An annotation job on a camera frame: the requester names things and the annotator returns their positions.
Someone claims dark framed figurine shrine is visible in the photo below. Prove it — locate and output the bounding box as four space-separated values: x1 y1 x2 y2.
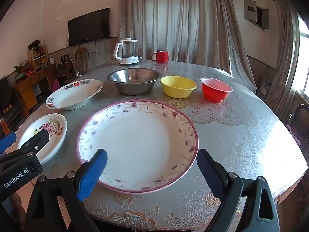
28 40 47 54

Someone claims white glass electric kettle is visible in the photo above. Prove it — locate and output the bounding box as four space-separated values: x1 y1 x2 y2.
114 38 140 66

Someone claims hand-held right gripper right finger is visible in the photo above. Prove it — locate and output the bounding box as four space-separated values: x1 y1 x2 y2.
197 149 280 232

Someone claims wooden chair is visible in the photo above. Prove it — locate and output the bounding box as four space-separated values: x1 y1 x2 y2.
75 47 90 75

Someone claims small brown speaker box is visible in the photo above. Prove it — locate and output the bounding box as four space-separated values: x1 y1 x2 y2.
57 62 73 76

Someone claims red mug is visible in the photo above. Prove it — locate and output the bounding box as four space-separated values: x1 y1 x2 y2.
151 50 169 64

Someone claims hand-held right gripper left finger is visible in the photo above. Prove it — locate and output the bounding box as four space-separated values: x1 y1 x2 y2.
24 148 108 232

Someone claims white dragon print plate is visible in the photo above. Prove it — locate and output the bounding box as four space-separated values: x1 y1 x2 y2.
45 79 104 111

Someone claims black wall television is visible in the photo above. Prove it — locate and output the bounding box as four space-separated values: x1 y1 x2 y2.
68 8 110 46

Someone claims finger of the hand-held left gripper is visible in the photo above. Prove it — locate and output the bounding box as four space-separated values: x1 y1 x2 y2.
0 129 50 163
0 132 17 154

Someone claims green potted plant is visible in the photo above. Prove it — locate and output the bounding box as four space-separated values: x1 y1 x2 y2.
13 63 27 79

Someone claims dark round-backed chair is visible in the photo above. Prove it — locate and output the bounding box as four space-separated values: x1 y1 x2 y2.
288 104 309 145

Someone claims wide beige curtain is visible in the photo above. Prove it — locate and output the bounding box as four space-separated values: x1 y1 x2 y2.
117 0 256 95

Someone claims narrow beige curtain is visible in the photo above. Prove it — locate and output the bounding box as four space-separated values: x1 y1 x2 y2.
264 0 301 120

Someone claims bright window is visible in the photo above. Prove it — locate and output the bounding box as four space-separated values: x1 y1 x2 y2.
293 12 309 97

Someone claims pink cloth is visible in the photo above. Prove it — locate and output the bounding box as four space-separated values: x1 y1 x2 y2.
286 123 309 145

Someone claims large pink-rimmed floral plate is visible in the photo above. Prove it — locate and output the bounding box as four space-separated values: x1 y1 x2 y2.
77 100 199 194

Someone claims white rose print plate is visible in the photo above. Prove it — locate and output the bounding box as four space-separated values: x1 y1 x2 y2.
17 113 68 165

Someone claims red plastic bowl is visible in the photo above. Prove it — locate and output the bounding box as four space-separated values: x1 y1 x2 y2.
200 77 233 103

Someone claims stainless steel bowl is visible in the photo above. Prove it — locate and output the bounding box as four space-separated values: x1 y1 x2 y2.
107 68 162 96

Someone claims wooden desk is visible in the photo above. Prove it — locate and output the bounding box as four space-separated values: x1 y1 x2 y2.
13 64 57 110

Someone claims black armchair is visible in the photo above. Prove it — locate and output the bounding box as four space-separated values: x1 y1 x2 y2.
0 77 25 136

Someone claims grey electrical panel box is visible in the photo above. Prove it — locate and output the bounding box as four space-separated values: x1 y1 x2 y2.
243 0 269 31

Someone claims yellow plastic bowl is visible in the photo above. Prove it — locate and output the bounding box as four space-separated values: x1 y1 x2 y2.
160 76 197 99

